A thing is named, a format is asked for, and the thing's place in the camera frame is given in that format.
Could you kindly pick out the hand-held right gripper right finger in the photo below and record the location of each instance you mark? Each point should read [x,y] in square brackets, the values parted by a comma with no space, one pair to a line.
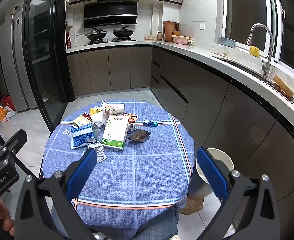
[212,172]

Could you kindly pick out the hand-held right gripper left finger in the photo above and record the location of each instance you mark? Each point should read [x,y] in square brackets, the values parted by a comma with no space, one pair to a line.
[83,172]

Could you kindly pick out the white trash can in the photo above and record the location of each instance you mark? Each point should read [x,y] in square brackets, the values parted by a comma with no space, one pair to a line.
[224,160]

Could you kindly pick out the white wrapper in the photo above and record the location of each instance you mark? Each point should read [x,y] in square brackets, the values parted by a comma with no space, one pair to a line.
[100,152]

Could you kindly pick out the blue and white packet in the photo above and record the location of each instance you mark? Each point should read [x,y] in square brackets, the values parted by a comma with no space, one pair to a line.
[82,135]

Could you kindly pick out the grey foil wrapper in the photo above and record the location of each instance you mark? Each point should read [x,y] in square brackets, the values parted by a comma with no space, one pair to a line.
[97,130]

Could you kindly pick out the white and green box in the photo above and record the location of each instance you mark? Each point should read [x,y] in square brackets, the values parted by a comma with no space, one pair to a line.
[114,132]

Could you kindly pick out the small yellow box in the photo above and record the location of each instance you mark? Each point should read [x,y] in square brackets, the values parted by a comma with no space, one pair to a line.
[81,121]

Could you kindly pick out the white paper bag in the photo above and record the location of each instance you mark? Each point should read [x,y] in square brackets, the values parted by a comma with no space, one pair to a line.
[102,117]

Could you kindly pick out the yellow packet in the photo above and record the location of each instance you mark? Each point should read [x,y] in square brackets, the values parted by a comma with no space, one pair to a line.
[96,110]

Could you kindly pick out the dark brown snack packet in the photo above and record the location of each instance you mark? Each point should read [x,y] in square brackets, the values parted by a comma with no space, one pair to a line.
[139,136]

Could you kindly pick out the printed paper cup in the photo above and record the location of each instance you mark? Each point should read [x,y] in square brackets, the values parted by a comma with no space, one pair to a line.
[113,109]

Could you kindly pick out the red snack packet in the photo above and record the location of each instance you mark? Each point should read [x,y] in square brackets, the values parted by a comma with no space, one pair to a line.
[132,117]

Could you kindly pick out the blue striped tube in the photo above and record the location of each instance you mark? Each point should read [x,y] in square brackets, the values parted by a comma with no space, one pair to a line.
[150,123]

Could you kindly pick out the person's left hand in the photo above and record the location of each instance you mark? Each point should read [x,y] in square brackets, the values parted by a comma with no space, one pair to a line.
[3,216]

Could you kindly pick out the orange and white bag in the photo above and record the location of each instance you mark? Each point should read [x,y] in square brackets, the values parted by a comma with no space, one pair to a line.
[4,115]

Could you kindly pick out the red bag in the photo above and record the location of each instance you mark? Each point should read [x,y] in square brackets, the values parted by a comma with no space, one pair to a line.
[8,102]

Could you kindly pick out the brown cardboard piece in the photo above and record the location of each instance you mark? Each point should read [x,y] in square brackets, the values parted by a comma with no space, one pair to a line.
[192,206]

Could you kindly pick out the table with blue plaid tablecloth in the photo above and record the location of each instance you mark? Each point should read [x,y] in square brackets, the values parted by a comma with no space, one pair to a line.
[142,160]

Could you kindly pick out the person's right leg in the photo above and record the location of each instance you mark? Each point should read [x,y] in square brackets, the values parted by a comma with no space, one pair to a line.
[157,223]

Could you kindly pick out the grey refrigerator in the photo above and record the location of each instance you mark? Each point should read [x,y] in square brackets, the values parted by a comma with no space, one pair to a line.
[14,62]

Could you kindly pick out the black framed glass door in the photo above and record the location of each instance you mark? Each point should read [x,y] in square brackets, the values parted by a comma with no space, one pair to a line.
[44,55]

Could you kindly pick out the steel sink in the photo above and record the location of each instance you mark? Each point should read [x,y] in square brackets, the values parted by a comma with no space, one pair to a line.
[244,67]

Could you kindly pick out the brown wooden board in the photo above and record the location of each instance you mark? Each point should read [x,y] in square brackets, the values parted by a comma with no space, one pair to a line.
[283,87]

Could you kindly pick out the dark sauce bottle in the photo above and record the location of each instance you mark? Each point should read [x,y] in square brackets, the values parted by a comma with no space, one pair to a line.
[68,42]

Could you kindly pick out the beige dishcloth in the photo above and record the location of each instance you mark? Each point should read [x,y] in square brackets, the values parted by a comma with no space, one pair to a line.
[219,53]

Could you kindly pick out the white kitchen countertop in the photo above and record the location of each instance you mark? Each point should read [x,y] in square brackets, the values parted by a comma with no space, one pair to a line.
[199,50]

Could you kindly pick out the yellow sponge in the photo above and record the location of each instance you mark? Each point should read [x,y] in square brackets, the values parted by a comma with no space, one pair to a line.
[254,50]

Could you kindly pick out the white rag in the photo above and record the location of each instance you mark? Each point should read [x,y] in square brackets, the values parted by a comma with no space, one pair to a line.
[192,42]

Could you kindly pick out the steel kitchen faucet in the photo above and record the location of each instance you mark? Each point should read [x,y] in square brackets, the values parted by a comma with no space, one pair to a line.
[269,52]

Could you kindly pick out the black wok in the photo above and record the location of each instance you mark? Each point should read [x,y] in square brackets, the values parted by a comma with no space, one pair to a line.
[95,35]
[123,33]

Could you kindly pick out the black gas stove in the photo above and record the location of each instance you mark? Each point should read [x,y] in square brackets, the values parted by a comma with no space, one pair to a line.
[112,42]

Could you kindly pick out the round shallow basket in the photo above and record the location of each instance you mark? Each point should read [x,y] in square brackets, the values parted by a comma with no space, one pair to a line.
[181,40]

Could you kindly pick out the glass jar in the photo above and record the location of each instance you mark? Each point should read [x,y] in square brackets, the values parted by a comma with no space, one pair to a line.
[159,36]

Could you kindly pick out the row of small bowls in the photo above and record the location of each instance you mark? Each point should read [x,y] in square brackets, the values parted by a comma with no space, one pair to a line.
[150,37]

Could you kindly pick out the wooden cutting board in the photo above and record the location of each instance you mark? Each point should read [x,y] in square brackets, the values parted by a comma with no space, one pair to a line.
[168,30]

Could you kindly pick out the black range hood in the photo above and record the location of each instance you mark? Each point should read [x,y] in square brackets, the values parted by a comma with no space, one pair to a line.
[110,13]

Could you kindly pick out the kitchen window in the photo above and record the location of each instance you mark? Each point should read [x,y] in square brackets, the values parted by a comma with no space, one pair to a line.
[247,2]

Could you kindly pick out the white wall socket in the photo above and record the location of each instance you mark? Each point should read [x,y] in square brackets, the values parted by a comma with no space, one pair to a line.
[202,26]

